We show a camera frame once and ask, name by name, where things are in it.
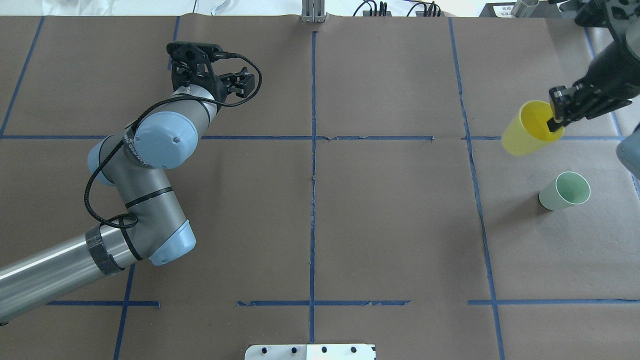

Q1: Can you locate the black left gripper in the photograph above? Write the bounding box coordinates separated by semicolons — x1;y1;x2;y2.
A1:
171;61;256;107

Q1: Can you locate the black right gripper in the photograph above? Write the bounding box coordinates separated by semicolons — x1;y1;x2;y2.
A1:
547;83;633;133

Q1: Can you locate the yellow paper cup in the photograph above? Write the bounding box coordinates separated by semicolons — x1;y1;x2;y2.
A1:
501;100;565;157

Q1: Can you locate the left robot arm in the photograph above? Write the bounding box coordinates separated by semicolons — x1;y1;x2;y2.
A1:
1;57;263;325

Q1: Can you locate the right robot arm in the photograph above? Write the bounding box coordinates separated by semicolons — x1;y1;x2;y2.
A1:
546;0;640;133

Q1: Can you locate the light green paper cup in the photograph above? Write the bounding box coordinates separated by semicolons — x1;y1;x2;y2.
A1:
538;171;591;211

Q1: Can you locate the metal cup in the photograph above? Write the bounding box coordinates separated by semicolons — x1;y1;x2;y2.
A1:
510;0;540;18

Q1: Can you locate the white mounting plate with holes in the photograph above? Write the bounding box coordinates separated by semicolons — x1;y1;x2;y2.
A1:
244;343;377;360

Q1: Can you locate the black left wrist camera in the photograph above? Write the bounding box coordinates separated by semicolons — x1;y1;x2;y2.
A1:
166;41;224;68

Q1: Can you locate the aluminium frame post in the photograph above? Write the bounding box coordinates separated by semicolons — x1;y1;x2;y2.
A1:
301;0;327;24

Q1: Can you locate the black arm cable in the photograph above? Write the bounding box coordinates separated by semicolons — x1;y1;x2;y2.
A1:
83;51;263;230

